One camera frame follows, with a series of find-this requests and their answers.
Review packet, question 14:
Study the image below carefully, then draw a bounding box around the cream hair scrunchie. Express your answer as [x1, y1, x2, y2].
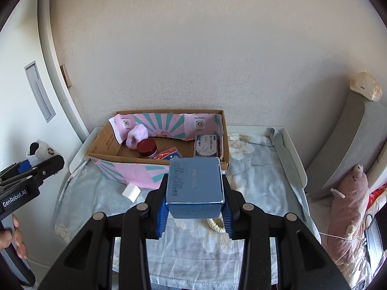
[207, 217, 226, 234]

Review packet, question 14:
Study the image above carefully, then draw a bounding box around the small white box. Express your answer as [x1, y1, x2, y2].
[121, 183, 141, 203]

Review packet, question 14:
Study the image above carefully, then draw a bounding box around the small blue box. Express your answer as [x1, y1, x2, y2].
[165, 157, 224, 219]

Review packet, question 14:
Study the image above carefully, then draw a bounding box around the clear cotton swab box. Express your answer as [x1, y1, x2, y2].
[194, 134, 218, 157]

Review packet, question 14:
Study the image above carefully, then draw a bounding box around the person's left hand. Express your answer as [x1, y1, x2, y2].
[0, 215, 28, 259]

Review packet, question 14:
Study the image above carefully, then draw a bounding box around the floral bed sheet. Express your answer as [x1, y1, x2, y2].
[54, 129, 319, 289]

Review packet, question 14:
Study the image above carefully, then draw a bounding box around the clear floss pick box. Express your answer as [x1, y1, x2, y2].
[151, 147, 182, 160]

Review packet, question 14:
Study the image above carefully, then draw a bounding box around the red lid jar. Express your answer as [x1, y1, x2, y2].
[136, 138, 157, 158]

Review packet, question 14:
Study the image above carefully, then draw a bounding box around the brown cardboard box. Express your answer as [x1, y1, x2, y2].
[87, 109, 230, 189]

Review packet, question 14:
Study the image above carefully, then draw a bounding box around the pink plush toy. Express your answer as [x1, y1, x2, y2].
[327, 164, 369, 265]

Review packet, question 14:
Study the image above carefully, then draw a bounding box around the grey headboard cushion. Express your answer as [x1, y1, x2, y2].
[305, 92, 386, 199]

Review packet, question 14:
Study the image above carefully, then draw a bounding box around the beige plastic bag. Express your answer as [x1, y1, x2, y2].
[350, 71, 383, 102]

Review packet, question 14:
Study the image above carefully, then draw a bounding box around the white door with handle recess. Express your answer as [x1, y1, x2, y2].
[1, 0, 82, 167]

